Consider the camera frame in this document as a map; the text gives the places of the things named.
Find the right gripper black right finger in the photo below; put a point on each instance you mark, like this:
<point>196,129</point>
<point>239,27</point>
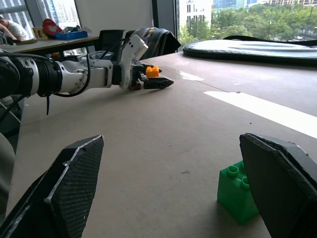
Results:
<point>280,188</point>

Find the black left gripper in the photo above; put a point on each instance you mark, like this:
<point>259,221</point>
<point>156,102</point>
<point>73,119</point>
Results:
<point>135,74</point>

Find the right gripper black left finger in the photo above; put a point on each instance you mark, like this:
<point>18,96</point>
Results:
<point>71,183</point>

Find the orange toy building block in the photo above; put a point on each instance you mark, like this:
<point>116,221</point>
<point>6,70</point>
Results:
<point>152,72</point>

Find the dark jacket over chair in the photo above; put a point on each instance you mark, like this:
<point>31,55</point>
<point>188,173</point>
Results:
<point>158,42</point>

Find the green toy building block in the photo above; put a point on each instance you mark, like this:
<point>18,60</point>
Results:
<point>232,196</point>

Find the black chair back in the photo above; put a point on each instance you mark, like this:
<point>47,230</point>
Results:
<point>111,41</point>

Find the grey robot torso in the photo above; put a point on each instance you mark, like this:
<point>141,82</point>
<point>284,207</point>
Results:
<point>5,173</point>

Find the blue plastic bin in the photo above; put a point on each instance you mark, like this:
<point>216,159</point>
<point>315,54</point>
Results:
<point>71,35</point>

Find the round grey reflector disc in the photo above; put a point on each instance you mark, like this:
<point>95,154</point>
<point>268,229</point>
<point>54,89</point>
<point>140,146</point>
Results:
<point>250,50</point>

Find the wooden background table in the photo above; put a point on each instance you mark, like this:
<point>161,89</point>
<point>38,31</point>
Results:
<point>49,44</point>

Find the red patterned bag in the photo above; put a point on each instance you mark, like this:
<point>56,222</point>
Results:
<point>50,27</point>

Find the yellow box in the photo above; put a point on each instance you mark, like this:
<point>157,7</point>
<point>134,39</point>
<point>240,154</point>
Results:
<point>38,32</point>

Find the person in white shirt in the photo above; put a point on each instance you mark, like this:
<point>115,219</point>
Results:
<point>15,29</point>

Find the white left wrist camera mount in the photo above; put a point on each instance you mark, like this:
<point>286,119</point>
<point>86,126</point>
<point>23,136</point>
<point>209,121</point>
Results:
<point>128,55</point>

